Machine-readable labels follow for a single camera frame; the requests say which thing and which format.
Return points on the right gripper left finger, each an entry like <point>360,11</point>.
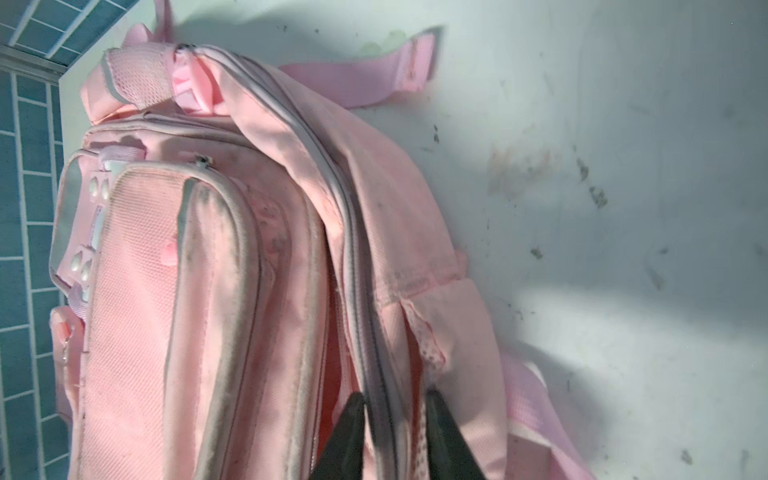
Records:
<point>342,457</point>

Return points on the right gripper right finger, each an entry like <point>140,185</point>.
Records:
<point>449,456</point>

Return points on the pink student backpack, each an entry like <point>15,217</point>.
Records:
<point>240,253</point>

